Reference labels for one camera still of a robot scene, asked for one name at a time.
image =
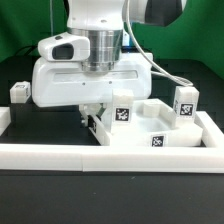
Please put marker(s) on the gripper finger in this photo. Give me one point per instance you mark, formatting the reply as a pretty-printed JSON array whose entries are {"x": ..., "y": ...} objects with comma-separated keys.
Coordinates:
[{"x": 87, "y": 110}]

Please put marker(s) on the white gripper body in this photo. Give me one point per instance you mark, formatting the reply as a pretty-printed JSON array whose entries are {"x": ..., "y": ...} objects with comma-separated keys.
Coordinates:
[{"x": 74, "y": 69}]

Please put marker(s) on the white square table top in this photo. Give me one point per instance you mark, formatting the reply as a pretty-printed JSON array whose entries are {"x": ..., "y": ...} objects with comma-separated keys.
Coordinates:
[{"x": 150, "y": 126}]

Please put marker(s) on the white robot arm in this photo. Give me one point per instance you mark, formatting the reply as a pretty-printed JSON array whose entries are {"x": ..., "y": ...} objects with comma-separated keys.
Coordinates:
[{"x": 114, "y": 16}]

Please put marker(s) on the white U-shaped fence wall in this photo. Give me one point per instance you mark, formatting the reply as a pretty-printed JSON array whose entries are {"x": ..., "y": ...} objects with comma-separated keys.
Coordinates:
[{"x": 111, "y": 159}]

